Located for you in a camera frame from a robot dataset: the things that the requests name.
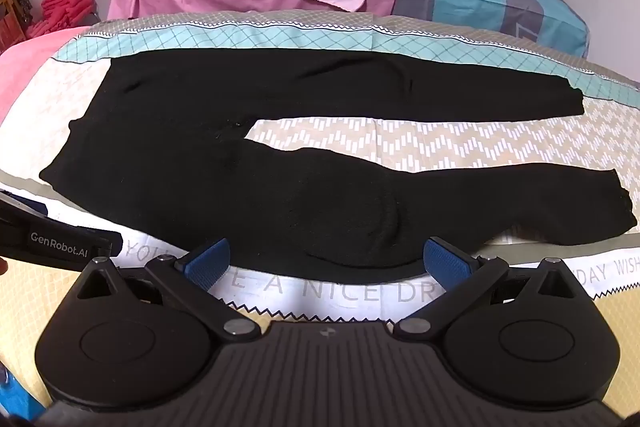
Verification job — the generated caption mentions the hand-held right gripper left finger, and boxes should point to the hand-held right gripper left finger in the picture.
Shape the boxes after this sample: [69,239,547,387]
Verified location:
[75,238,259,341]

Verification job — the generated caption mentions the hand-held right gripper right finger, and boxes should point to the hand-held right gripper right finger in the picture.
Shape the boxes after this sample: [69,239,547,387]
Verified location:
[393,236,576,342]

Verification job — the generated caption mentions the black pants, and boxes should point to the black pants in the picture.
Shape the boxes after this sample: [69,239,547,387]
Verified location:
[39,48,638,285]

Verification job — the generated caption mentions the patterned teal beige bed sheet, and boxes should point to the patterned teal beige bed sheet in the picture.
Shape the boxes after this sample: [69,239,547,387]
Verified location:
[0,9,640,418]

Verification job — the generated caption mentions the bright pink blanket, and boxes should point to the bright pink blanket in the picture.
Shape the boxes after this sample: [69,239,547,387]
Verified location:
[0,26,91,122]

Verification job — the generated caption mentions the red folded cloth stack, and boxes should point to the red folded cloth stack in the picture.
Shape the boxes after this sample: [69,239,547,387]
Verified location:
[27,0,96,38]

